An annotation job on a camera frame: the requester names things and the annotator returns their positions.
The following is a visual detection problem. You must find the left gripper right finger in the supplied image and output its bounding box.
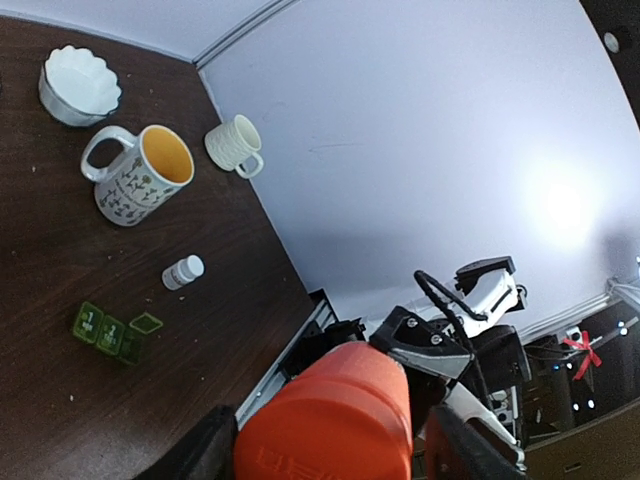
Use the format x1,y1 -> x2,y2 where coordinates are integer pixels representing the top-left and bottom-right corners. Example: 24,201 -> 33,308
424,405 -> 529,480

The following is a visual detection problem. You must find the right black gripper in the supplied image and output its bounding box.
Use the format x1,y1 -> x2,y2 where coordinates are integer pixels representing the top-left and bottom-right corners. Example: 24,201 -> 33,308
368,306 -> 472,430

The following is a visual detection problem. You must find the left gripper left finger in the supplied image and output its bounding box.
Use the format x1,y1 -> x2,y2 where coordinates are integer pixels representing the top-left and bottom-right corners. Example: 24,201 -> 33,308
135,405 -> 238,480

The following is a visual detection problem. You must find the green pill organizer box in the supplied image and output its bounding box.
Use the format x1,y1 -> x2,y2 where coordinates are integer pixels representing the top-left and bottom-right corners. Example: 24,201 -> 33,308
71,302 -> 164,366

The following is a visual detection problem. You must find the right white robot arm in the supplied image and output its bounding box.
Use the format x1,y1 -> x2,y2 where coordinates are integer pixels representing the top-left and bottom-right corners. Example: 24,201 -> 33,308
369,306 -> 531,479

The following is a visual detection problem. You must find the white scalloped bowl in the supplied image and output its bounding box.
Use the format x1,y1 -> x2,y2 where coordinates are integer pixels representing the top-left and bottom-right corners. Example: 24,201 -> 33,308
38,45 -> 122,128

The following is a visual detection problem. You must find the patterned mug orange inside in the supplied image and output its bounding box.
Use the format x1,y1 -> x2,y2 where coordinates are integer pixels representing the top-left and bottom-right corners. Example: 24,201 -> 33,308
80,125 -> 195,227

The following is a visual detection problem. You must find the white labelled pill bottle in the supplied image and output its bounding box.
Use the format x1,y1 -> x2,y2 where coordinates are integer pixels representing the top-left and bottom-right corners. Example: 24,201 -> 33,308
161,255 -> 205,291

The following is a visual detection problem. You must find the orange pill bottle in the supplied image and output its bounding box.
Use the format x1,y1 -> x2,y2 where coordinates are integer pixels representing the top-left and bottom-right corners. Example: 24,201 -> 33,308
234,341 -> 413,480

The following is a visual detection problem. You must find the cream ribbed mug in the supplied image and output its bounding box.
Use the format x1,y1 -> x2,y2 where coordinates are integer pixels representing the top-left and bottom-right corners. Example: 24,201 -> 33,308
204,114 -> 264,180

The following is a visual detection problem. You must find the front aluminium rail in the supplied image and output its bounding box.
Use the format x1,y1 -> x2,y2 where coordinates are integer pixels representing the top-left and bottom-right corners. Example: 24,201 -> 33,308
235,289 -> 367,429

